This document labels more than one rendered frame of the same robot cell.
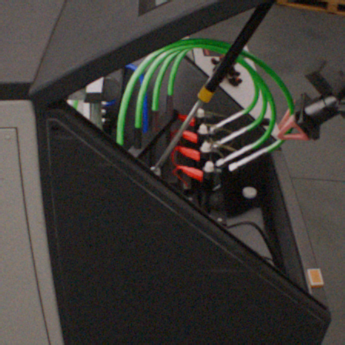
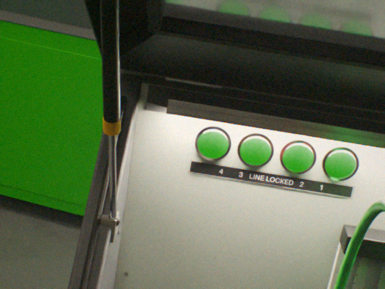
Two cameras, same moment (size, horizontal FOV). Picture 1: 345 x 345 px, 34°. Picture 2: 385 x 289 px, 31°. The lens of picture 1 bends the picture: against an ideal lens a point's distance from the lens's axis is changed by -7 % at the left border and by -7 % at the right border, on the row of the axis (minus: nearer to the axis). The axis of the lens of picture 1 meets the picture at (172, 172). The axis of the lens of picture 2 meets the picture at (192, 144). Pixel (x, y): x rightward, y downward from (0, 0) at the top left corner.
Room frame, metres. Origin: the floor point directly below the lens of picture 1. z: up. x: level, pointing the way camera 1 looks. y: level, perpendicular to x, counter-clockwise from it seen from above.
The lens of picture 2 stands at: (0.94, -0.74, 1.72)
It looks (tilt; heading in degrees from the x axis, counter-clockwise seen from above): 20 degrees down; 94
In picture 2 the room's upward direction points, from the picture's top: 9 degrees clockwise
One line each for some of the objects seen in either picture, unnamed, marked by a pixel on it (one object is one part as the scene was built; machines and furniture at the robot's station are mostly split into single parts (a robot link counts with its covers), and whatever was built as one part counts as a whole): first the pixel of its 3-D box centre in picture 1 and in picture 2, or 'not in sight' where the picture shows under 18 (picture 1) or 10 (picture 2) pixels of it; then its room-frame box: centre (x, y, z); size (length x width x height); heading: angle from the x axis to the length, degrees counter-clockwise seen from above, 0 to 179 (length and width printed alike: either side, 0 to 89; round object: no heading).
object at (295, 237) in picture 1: (291, 242); not in sight; (1.14, -0.32, 0.87); 0.62 x 0.04 x 0.16; 5
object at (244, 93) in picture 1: (229, 82); not in sight; (1.83, -0.17, 0.97); 0.70 x 0.22 x 0.03; 5
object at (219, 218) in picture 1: (198, 202); not in sight; (1.24, -0.07, 0.91); 0.34 x 0.10 x 0.15; 5
